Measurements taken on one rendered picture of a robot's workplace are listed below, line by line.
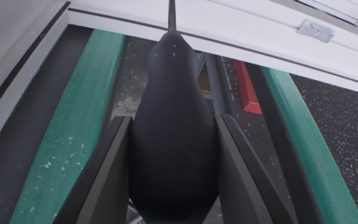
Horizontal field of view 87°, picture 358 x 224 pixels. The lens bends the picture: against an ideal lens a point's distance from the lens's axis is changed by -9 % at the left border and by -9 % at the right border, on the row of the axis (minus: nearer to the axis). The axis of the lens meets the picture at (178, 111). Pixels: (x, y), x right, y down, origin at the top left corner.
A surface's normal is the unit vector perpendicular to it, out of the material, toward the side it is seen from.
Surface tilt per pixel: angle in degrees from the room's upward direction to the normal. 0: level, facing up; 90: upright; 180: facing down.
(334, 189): 0
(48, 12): 0
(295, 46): 90
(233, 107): 0
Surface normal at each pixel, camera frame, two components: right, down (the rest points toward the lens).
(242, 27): 0.03, 0.77
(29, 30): 0.26, -0.62
